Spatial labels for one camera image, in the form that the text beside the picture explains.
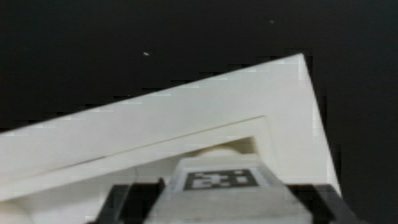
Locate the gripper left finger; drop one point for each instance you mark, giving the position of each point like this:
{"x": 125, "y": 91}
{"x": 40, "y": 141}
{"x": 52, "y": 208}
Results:
{"x": 128, "y": 203}

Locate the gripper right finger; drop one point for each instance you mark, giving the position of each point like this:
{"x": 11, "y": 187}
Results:
{"x": 326, "y": 204}

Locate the white table leg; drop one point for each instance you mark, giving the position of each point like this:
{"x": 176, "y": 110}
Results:
{"x": 224, "y": 191}

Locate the white square tabletop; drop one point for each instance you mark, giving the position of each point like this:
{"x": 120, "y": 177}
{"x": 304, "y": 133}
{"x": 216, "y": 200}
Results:
{"x": 116, "y": 144}

